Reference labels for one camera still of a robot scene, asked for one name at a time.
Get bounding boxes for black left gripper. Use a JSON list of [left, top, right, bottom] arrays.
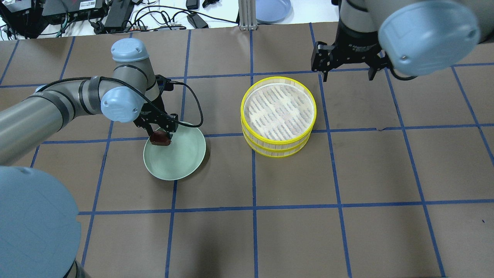
[[134, 77, 178, 145]]

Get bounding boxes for brown bun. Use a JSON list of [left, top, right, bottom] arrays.
[[149, 130, 172, 146]]

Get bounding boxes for light green plate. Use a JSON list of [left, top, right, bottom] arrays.
[[143, 125, 206, 181]]

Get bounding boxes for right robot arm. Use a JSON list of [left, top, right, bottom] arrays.
[[311, 0, 494, 81]]

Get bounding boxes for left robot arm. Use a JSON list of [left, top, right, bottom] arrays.
[[0, 37, 180, 278]]

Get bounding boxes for black braided cable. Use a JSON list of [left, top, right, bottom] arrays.
[[39, 76, 204, 129]]

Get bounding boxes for blue plate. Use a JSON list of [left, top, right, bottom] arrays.
[[255, 0, 292, 24]]

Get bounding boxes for yellow bamboo steamer bottom layer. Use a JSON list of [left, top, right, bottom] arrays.
[[242, 129, 310, 158]]

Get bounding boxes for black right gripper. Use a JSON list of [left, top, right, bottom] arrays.
[[311, 23, 390, 82]]

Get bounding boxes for yellow bamboo steamer top layer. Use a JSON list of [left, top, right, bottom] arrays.
[[240, 76, 317, 145]]

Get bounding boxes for yellow bamboo steamer layer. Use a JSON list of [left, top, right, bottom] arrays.
[[242, 129, 310, 158], [240, 76, 317, 145]]

